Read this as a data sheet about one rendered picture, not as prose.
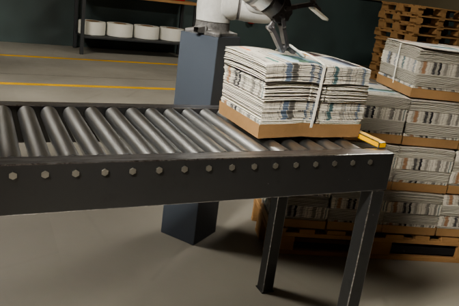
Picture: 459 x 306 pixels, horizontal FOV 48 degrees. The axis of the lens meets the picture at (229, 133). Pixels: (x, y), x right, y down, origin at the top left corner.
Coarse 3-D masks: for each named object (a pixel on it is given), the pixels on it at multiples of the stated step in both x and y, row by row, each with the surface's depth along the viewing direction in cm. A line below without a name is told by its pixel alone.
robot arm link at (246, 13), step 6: (240, 0) 226; (240, 6) 226; (246, 6) 226; (240, 12) 228; (246, 12) 228; (252, 12) 228; (258, 12) 227; (240, 18) 232; (246, 18) 231; (252, 18) 230; (258, 18) 230; (264, 18) 230
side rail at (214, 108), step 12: (12, 108) 154; (36, 108) 157; (60, 108) 160; (84, 108) 163; (108, 108) 167; (120, 108) 168; (144, 108) 172; (156, 108) 174; (168, 108) 175; (180, 108) 177; (192, 108) 179; (204, 108) 181; (216, 108) 184
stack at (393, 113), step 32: (384, 96) 237; (384, 128) 242; (416, 128) 244; (448, 128) 246; (416, 160) 248; (448, 160) 250; (352, 192) 249; (416, 192) 255; (256, 224) 273; (384, 224) 257; (416, 224) 259; (448, 224) 261; (384, 256) 262; (416, 256) 265; (448, 256) 269
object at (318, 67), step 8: (296, 56) 168; (320, 64) 156; (320, 72) 153; (328, 72) 155; (312, 80) 153; (328, 80) 155; (312, 88) 154; (312, 96) 155; (320, 96) 156; (312, 104) 156; (320, 104) 158; (312, 112) 158; (320, 112) 158; (304, 120) 157
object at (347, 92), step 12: (324, 60) 166; (336, 60) 169; (336, 72) 156; (348, 72) 157; (360, 72) 160; (336, 84) 157; (348, 84) 160; (360, 84) 160; (336, 96) 159; (348, 96) 161; (360, 96) 163; (324, 108) 159; (336, 108) 160; (348, 108) 162; (360, 108) 164; (324, 120) 160; (336, 120) 162; (348, 120) 164; (360, 120) 166
